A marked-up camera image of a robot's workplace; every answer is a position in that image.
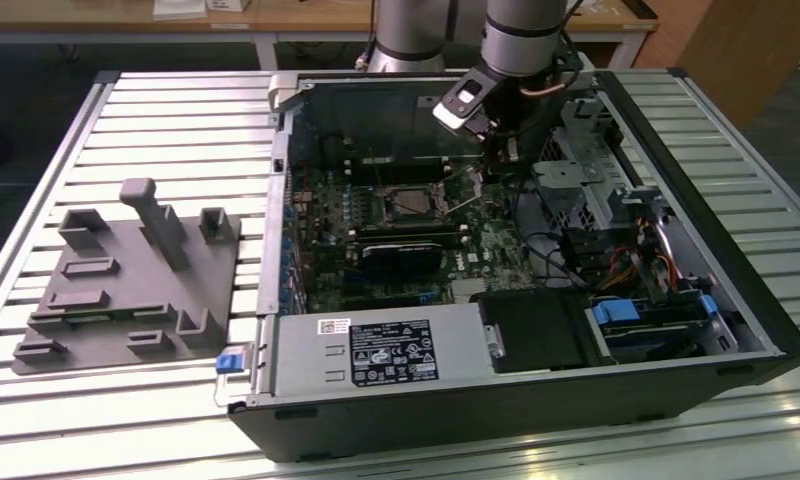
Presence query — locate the blue disk carrier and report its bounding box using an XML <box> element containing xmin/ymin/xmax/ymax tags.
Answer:
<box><xmin>586</xmin><ymin>295</ymin><xmax>705</xmax><ymax>359</ymax></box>

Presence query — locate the grey metal drive cage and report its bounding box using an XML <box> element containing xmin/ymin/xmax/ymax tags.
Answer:
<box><xmin>529</xmin><ymin>97</ymin><xmax>674</xmax><ymax>236</ymax></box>

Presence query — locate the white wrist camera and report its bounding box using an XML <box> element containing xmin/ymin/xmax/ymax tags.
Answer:
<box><xmin>430</xmin><ymin>74</ymin><xmax>502</xmax><ymax>142</ymax></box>

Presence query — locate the wooden desk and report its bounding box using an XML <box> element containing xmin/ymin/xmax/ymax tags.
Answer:
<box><xmin>0</xmin><ymin>0</ymin><xmax>661</xmax><ymax>71</ymax></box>

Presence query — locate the wooden cabinet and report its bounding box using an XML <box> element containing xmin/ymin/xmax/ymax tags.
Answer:
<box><xmin>632</xmin><ymin>0</ymin><xmax>800</xmax><ymax>131</ymax></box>

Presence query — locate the CPU socket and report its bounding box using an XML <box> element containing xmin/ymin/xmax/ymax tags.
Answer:
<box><xmin>379</xmin><ymin>183</ymin><xmax>449</xmax><ymax>225</ymax></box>

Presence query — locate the silver square CPU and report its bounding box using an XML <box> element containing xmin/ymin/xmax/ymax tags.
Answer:
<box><xmin>392</xmin><ymin>189</ymin><xmax>436</xmax><ymax>215</ymax></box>

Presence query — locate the green motherboard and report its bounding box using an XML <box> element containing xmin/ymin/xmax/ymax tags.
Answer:
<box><xmin>285</xmin><ymin>154</ymin><xmax>548</xmax><ymax>314</ymax></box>

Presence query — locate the blue case latch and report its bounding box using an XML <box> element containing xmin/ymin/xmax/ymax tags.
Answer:
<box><xmin>215</xmin><ymin>349</ymin><xmax>249</xmax><ymax>375</ymax></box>

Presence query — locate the metal socket cover frame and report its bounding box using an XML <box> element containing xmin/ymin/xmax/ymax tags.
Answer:
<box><xmin>437</xmin><ymin>166</ymin><xmax>488</xmax><ymax>212</ymax></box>

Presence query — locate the black open PC case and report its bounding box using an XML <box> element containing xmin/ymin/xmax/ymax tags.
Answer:
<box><xmin>225</xmin><ymin>68</ymin><xmax>800</xmax><ymax>464</ymax></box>

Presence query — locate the silver power supply unit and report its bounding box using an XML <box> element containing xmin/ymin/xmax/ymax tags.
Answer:
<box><xmin>265</xmin><ymin>301</ymin><xmax>502</xmax><ymax>399</ymax></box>

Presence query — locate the grey parts rack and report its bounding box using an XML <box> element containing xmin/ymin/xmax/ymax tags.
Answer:
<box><xmin>10</xmin><ymin>177</ymin><xmax>245</xmax><ymax>376</ymax></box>

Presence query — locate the coloured power wire bundle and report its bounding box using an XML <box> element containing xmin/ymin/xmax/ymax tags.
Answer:
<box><xmin>596</xmin><ymin>247</ymin><xmax>682</xmax><ymax>294</ymax></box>

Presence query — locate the white cardboard box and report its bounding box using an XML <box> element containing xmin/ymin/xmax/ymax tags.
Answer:
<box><xmin>151</xmin><ymin>0</ymin><xmax>209</xmax><ymax>21</ymax></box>

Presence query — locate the black graphics card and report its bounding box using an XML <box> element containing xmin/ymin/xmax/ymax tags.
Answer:
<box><xmin>357</xmin><ymin>238</ymin><xmax>442</xmax><ymax>275</ymax></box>

